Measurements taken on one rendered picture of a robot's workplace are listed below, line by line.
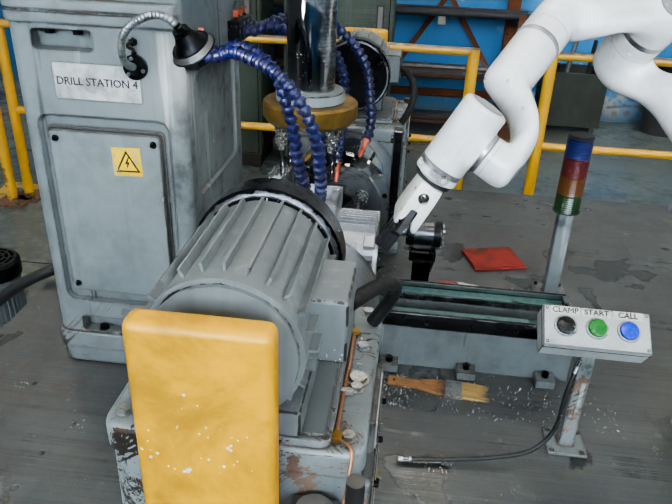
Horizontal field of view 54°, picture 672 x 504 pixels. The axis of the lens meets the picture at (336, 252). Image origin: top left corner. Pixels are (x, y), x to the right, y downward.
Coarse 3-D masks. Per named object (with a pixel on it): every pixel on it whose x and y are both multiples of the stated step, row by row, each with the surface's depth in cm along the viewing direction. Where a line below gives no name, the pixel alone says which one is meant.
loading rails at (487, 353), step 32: (416, 288) 147; (448, 288) 147; (480, 288) 146; (384, 320) 137; (416, 320) 136; (448, 320) 135; (480, 320) 134; (512, 320) 136; (384, 352) 140; (416, 352) 139; (448, 352) 138; (480, 352) 137; (512, 352) 136; (544, 384) 135
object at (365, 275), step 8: (352, 248) 113; (352, 256) 111; (360, 256) 114; (360, 264) 111; (368, 264) 115; (360, 272) 110; (368, 272) 113; (360, 280) 108; (368, 280) 111; (376, 296) 113; (368, 304) 106; (376, 304) 112
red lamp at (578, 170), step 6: (564, 156) 154; (564, 162) 154; (570, 162) 152; (576, 162) 152; (582, 162) 151; (588, 162) 152; (564, 168) 154; (570, 168) 153; (576, 168) 152; (582, 168) 152; (588, 168) 154; (564, 174) 154; (570, 174) 153; (576, 174) 153; (582, 174) 153
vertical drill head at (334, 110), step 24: (288, 0) 115; (312, 0) 113; (336, 0) 116; (288, 24) 117; (312, 24) 115; (336, 24) 118; (288, 48) 119; (312, 48) 117; (288, 72) 121; (312, 72) 119; (312, 96) 119; (336, 96) 121; (336, 120) 119; (288, 144) 134; (336, 144) 124
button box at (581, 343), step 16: (544, 304) 110; (544, 320) 109; (576, 320) 109; (608, 320) 108; (624, 320) 108; (640, 320) 108; (544, 336) 108; (560, 336) 108; (576, 336) 108; (592, 336) 107; (608, 336) 107; (640, 336) 107; (544, 352) 111; (560, 352) 110; (576, 352) 109; (592, 352) 108; (608, 352) 107; (624, 352) 106; (640, 352) 106
